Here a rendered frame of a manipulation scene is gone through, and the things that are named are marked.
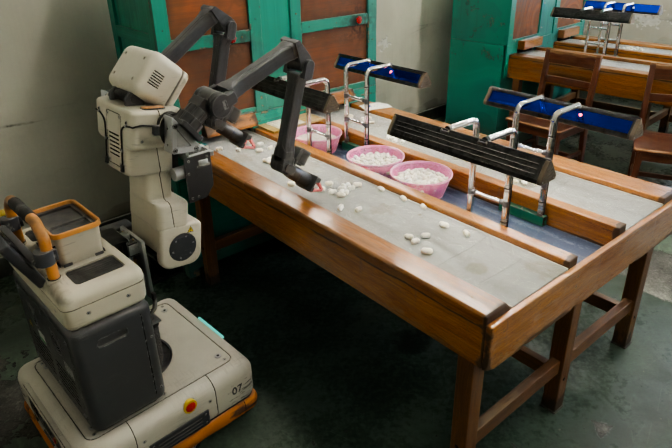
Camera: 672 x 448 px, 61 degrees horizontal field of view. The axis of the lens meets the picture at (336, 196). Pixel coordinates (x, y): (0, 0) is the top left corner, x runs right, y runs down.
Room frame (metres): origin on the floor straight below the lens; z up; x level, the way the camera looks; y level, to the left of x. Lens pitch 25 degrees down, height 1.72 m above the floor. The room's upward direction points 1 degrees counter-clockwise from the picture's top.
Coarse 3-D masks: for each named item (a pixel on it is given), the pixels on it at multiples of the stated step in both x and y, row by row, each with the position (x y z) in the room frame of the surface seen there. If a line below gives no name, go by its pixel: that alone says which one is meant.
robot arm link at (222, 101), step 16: (288, 48) 1.94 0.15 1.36; (304, 48) 1.98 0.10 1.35; (256, 64) 1.86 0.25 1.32; (272, 64) 1.89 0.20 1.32; (288, 64) 2.02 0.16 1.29; (240, 80) 1.79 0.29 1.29; (256, 80) 1.84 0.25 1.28; (224, 96) 1.72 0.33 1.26; (208, 112) 1.70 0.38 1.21; (224, 112) 1.72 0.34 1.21
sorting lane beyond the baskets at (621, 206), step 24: (336, 120) 3.09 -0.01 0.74; (360, 120) 3.08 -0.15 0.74; (384, 120) 3.07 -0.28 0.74; (408, 144) 2.67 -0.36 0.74; (480, 168) 2.35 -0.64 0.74; (552, 192) 2.08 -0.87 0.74; (576, 192) 2.07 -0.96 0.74; (600, 192) 2.07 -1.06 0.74; (624, 192) 2.06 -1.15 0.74; (624, 216) 1.86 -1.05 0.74
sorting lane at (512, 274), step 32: (256, 160) 2.50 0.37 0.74; (320, 192) 2.13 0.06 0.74; (352, 192) 2.12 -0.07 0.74; (384, 192) 2.12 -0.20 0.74; (384, 224) 1.84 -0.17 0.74; (416, 224) 1.83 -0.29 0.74; (448, 256) 1.61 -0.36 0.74; (480, 256) 1.60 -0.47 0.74; (512, 256) 1.60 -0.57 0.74; (480, 288) 1.42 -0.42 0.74; (512, 288) 1.42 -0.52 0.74
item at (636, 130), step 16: (496, 96) 2.29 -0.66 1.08; (512, 96) 2.24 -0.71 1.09; (528, 96) 2.19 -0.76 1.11; (528, 112) 2.15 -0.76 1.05; (544, 112) 2.11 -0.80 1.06; (576, 112) 2.02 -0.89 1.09; (592, 112) 1.98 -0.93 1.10; (608, 112) 1.95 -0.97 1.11; (592, 128) 1.95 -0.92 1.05; (608, 128) 1.91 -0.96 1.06; (624, 128) 1.88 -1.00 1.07; (640, 128) 1.86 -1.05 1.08
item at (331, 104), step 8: (264, 80) 2.61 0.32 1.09; (272, 80) 2.57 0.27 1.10; (280, 80) 2.53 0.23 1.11; (256, 88) 2.62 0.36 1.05; (264, 88) 2.58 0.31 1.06; (272, 88) 2.54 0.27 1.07; (280, 88) 2.49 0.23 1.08; (304, 88) 2.39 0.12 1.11; (280, 96) 2.47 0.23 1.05; (304, 96) 2.36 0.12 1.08; (312, 96) 2.33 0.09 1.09; (320, 96) 2.29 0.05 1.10; (328, 96) 2.26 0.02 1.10; (304, 104) 2.34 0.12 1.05; (312, 104) 2.30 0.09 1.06; (320, 104) 2.27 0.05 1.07; (328, 104) 2.24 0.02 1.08; (336, 104) 2.27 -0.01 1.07; (328, 112) 2.24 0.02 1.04
